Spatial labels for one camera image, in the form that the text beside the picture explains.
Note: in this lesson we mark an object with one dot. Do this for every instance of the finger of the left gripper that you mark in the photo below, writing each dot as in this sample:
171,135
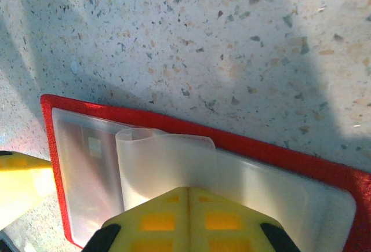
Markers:
20,182

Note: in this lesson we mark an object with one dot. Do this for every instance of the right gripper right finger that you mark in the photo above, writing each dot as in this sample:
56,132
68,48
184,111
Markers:
226,226

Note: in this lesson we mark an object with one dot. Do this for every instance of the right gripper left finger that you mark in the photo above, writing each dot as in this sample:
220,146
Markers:
156,226

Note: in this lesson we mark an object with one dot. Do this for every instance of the red card holder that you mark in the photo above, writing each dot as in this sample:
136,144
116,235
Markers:
261,147

